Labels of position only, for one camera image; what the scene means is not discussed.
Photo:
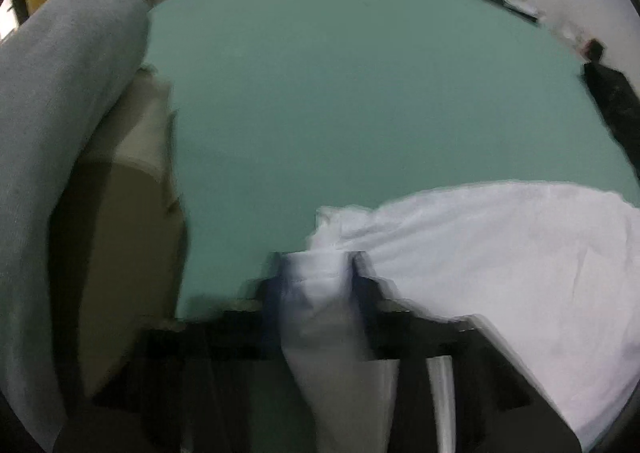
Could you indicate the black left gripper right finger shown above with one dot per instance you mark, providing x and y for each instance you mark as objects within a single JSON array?
[{"x": 451, "y": 377}]

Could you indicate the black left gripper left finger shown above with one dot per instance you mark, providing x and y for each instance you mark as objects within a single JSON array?
[{"x": 182, "y": 384}]

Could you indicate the white large garment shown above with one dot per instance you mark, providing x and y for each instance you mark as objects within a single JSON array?
[{"x": 552, "y": 268}]

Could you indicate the green bed sheet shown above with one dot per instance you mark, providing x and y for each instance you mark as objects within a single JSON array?
[{"x": 286, "y": 106}]

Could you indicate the grey folded garment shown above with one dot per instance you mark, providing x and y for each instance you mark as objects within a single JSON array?
[{"x": 61, "y": 72}]

